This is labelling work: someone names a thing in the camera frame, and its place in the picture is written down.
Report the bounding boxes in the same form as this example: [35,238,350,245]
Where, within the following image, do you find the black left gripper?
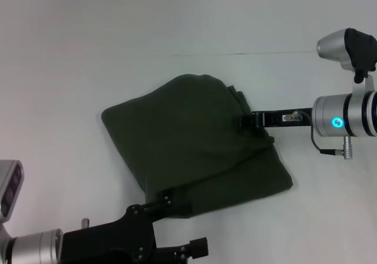
[60,189,210,264]

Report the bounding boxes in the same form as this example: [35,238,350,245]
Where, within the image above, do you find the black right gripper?
[238,107,314,129]

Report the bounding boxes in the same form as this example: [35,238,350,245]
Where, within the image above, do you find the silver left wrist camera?
[0,159,25,224]

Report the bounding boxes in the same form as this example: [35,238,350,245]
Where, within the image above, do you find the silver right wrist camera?
[316,27,377,100]

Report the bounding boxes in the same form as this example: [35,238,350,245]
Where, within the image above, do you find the dark green t-shirt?
[101,74,295,220]

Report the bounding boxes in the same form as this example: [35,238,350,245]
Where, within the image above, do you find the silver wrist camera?
[316,27,377,100]
[0,159,25,224]

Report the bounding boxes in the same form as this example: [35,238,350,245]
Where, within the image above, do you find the right gripper cable with connectors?
[284,110,354,161]

